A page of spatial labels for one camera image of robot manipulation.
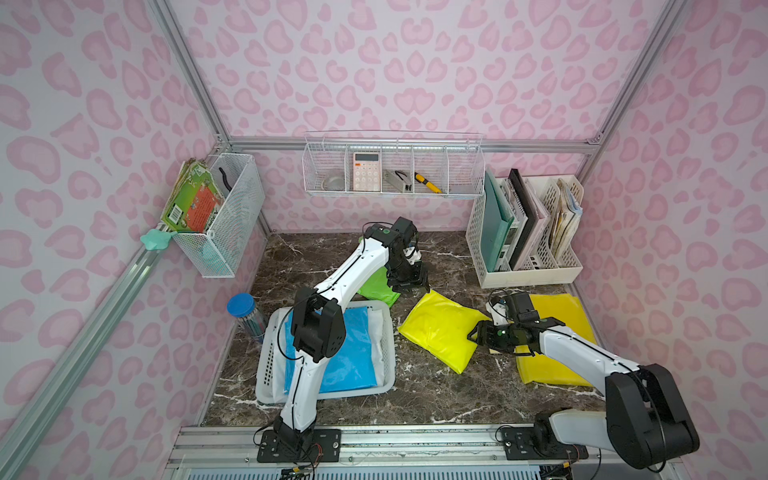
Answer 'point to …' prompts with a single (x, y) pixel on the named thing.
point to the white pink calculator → (366, 171)
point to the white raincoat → (375, 331)
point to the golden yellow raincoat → (568, 311)
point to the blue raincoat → (351, 367)
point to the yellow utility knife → (421, 179)
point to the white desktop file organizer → (540, 267)
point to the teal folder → (496, 222)
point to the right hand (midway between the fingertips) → (475, 336)
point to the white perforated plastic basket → (270, 355)
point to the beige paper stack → (566, 219)
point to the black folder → (536, 218)
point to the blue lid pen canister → (243, 306)
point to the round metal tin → (333, 183)
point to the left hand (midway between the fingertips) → (421, 284)
